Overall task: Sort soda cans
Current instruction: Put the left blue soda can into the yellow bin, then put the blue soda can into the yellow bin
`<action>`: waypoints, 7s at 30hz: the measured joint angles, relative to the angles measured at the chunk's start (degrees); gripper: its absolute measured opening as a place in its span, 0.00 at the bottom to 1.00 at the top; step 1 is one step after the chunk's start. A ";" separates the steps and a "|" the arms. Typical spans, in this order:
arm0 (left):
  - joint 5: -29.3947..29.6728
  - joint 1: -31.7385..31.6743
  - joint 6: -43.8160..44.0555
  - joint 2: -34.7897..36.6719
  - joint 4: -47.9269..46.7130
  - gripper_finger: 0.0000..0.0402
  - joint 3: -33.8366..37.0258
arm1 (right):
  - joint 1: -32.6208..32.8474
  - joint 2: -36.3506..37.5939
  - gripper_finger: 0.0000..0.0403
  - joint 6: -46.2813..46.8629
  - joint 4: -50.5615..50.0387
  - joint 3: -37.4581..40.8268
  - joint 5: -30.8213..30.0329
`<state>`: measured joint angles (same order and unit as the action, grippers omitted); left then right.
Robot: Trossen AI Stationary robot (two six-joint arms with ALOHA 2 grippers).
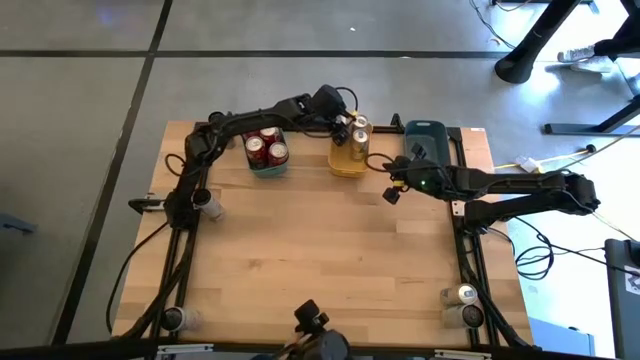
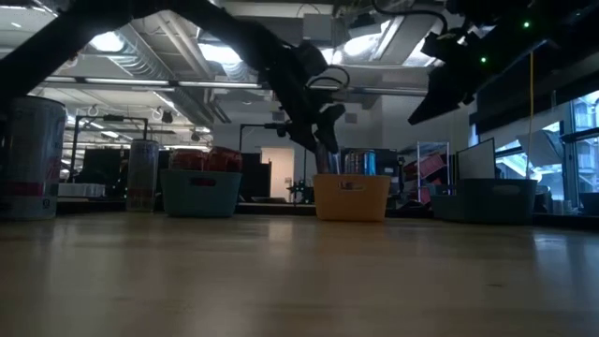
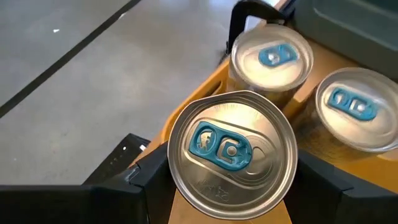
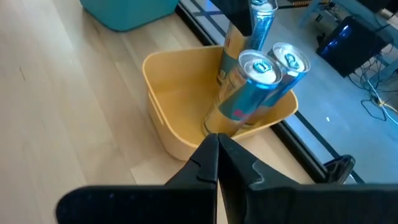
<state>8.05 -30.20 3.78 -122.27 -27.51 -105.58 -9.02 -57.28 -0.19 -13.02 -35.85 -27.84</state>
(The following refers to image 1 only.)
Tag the white power adapter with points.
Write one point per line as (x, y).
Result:
(526, 162)

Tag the dark grey plastic bin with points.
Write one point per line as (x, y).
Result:
(425, 131)

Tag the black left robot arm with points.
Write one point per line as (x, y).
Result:
(240, 122)

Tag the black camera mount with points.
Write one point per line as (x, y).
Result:
(320, 346)

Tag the red Coca-Cola can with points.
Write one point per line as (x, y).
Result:
(278, 152)
(270, 134)
(255, 147)

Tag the black desk foot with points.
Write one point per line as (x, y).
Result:
(590, 129)

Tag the small white bracket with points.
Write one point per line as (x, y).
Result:
(457, 208)

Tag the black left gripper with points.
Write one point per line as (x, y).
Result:
(327, 100)

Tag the teal plastic bin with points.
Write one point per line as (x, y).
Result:
(272, 171)

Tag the black table-level camera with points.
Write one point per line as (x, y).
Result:
(310, 315)

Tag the person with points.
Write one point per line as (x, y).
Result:
(530, 35)

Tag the grey equipment case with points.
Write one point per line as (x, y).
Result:
(625, 300)

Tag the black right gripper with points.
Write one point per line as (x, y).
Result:
(425, 177)

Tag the yellow plastic bin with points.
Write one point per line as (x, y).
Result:
(345, 167)

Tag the black aluminium table frame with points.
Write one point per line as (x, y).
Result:
(181, 250)

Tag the blue-grey floor object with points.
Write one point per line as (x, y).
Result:
(15, 224)

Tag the blue-grey box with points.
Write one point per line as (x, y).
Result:
(560, 340)

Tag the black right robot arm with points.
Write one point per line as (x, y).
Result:
(525, 182)

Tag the silver aluminium bracket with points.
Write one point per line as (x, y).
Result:
(462, 354)
(185, 349)

